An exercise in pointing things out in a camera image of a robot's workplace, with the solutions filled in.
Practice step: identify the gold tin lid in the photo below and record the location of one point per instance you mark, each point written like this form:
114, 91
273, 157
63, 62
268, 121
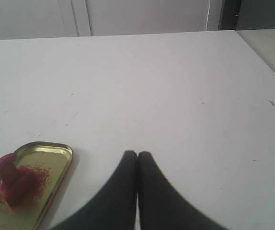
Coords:
50, 161

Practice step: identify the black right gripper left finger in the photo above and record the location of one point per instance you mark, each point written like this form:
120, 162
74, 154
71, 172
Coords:
114, 206

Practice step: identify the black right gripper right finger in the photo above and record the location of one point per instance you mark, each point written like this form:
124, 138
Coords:
161, 207

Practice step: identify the white cabinet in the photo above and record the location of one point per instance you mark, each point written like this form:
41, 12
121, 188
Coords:
23, 19

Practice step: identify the red stamp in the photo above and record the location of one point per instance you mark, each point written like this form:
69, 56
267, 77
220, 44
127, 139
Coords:
16, 182

